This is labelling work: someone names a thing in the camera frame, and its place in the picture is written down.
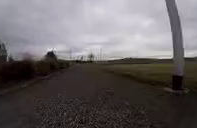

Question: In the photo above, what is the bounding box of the white pole with black base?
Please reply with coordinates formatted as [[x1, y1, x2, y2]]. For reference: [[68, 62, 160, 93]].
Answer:
[[164, 0, 186, 92]]

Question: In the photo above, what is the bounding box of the grass verge strip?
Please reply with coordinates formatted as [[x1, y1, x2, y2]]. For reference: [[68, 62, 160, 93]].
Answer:
[[0, 73, 54, 100]]

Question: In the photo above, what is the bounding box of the green grass field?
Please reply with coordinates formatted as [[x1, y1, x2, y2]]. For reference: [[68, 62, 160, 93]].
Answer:
[[97, 62, 197, 95]]

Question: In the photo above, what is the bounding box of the brown hedge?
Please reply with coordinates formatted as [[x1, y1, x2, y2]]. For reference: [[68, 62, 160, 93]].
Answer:
[[0, 58, 71, 86]]

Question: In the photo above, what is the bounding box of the dark gravel asphalt path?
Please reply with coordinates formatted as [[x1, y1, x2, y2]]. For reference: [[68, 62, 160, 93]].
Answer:
[[0, 63, 197, 128]]

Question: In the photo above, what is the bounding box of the distant dark wooded ridge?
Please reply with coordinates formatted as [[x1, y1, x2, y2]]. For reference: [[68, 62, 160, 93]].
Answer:
[[97, 57, 197, 65]]

